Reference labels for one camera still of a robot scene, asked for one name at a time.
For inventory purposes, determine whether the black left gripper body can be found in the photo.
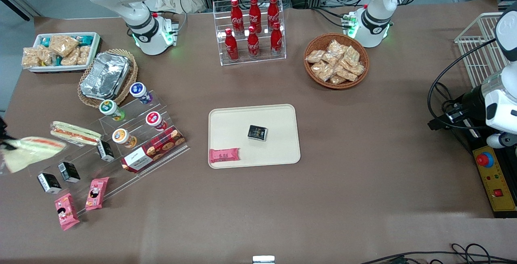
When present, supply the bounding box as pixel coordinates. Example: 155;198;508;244
444;86;488;129

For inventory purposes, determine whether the plastic-wrapped sandwich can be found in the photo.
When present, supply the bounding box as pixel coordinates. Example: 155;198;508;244
50;121;102;147
2;136;67;174

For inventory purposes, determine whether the cream plastic tray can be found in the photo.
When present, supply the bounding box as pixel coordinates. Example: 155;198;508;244
208;103;301;170

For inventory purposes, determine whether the small black snack carton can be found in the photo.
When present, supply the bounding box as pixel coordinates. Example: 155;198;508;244
247;125;269;142
37;173;62;194
58;162;81;183
97;140;115;162

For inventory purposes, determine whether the puffed rice cracker pack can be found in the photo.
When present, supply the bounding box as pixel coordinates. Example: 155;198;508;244
38;46;56;66
22;47;43;69
61;48;80;67
48;35;80;57
77;45;92;66

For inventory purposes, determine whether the yellow-panel black control box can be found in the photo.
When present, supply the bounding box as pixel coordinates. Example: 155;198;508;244
471;145;517;219

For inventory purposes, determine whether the white rectangular bin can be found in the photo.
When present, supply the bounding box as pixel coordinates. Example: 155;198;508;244
22;32;101;73

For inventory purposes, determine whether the clear acrylic tiered stand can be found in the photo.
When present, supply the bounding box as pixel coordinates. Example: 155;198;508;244
27;133;136;217
98;90;190;174

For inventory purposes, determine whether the pink cartoon snack pack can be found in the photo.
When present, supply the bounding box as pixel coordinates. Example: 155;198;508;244
55;193;80;231
85;177;109;211

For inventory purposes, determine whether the green gum jar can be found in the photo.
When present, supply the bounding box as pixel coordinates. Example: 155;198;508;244
99;100;126;122

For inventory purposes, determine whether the aluminium foil container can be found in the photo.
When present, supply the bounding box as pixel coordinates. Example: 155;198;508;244
80;52;130;100

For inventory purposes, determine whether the orange gum jar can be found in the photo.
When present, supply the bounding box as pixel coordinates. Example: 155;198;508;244
112;128;137;148

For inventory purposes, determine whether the oval wicker basket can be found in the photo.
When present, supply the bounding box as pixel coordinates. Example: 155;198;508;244
78;49;139;108

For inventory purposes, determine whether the blue gum jar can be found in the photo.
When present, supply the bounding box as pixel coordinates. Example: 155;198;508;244
130;82;153;104

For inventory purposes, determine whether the red gum jar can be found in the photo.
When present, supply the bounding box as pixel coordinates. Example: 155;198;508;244
146;111;167;131

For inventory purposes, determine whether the red plaid cookie box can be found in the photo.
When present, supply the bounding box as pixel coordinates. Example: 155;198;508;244
121;127;186;174

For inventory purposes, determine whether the round wicker basket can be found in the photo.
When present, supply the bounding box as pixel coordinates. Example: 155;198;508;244
304;33;370;90

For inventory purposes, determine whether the red cola bottle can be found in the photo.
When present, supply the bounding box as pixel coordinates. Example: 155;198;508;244
248;0;262;34
247;26;260;59
271;22;283;56
225;28;239;61
230;0;244;34
267;0;280;30

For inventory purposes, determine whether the pink wafer bar wrapper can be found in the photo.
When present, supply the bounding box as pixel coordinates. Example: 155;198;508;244
209;148;241;164

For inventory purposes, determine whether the clear acrylic bottle rack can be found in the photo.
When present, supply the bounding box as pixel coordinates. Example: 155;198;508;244
213;0;286;67

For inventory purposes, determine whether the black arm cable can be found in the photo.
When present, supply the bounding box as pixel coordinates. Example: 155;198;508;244
427;38;499;131

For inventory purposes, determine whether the white wire basket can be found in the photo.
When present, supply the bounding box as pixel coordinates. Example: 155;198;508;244
454;12;517;89

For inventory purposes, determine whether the black floor cable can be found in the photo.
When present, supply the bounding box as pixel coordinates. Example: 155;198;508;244
359;243;517;264

